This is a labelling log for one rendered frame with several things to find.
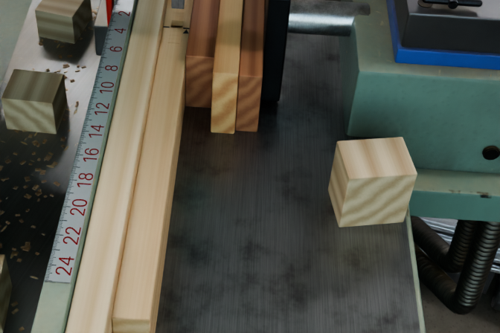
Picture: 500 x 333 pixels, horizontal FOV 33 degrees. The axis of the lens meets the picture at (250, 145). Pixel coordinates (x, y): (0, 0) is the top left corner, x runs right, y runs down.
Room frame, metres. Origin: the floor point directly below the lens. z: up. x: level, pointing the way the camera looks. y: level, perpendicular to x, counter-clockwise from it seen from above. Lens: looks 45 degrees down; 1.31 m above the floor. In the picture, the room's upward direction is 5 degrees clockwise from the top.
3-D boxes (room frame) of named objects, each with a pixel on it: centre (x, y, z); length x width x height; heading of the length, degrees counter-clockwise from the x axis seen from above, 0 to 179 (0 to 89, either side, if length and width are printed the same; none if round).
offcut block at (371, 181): (0.37, -0.08, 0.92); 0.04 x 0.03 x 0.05; 102
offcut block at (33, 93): (0.53, 0.19, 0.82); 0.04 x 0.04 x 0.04; 88
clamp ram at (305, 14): (0.51, -0.04, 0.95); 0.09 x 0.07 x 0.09; 2
